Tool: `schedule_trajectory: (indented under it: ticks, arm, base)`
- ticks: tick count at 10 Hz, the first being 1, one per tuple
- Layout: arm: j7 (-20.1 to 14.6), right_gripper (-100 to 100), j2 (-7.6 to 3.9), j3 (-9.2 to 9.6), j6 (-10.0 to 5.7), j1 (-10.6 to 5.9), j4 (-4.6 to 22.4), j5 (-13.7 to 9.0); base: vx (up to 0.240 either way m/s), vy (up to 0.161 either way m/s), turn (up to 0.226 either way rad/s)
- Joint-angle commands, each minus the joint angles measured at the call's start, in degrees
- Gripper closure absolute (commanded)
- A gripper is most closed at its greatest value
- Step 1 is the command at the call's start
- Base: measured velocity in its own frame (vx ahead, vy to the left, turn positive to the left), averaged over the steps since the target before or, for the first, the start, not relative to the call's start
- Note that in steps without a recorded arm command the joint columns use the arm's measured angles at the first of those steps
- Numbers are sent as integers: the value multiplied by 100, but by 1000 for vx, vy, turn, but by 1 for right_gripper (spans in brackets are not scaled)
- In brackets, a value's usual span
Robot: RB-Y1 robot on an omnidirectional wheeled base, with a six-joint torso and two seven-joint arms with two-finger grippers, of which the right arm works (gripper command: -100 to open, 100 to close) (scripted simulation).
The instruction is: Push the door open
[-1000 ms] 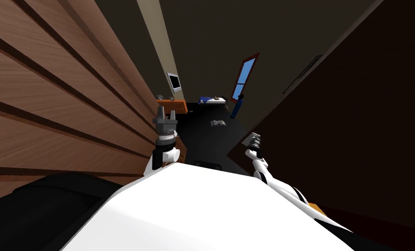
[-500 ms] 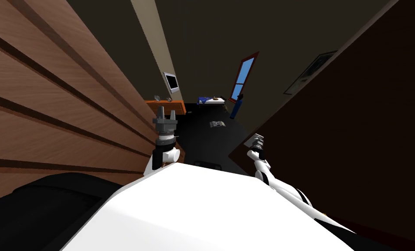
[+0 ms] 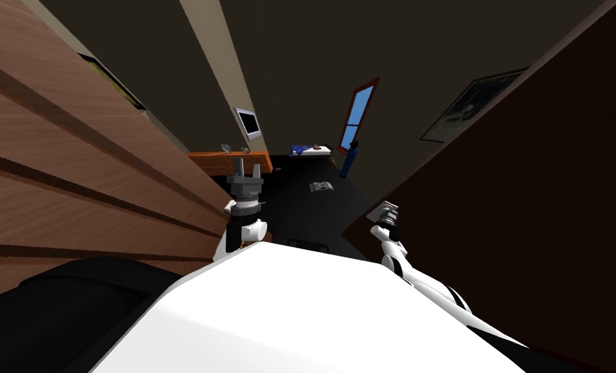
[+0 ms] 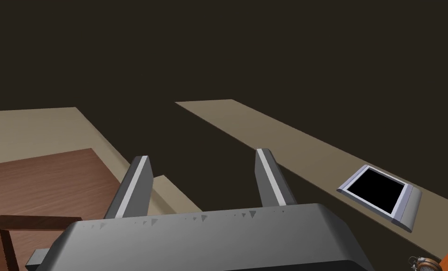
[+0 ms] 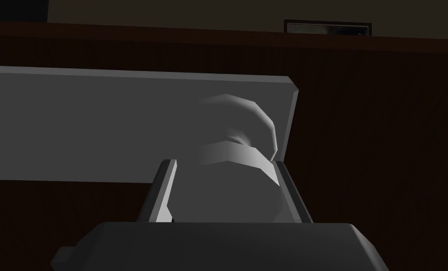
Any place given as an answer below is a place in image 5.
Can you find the dark framed wall picture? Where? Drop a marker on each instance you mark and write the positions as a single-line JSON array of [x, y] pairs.
[[327, 28]]

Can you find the grey round knob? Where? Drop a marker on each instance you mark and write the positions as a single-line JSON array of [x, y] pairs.
[[227, 177]]

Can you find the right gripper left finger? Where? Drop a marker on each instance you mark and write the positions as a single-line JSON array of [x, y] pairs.
[[160, 195]]

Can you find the grey drawer front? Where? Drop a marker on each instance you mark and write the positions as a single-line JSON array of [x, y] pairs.
[[88, 128]]

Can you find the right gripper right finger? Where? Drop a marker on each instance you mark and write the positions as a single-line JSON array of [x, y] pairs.
[[293, 199]]

